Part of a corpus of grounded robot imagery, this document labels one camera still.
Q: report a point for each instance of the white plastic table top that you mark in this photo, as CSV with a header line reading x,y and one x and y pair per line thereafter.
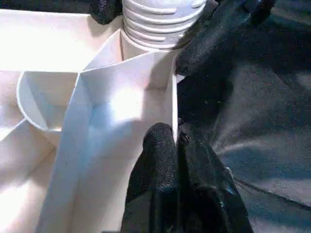
x,y
48,97

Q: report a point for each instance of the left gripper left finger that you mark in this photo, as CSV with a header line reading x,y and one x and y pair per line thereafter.
x,y
155,182

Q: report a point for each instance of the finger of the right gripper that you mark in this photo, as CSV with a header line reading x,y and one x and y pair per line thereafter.
x,y
104,11
206,43

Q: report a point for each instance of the white plastic table leg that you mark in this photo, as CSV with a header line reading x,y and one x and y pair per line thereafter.
x,y
160,24

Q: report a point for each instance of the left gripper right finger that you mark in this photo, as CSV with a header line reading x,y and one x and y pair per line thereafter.
x,y
206,194

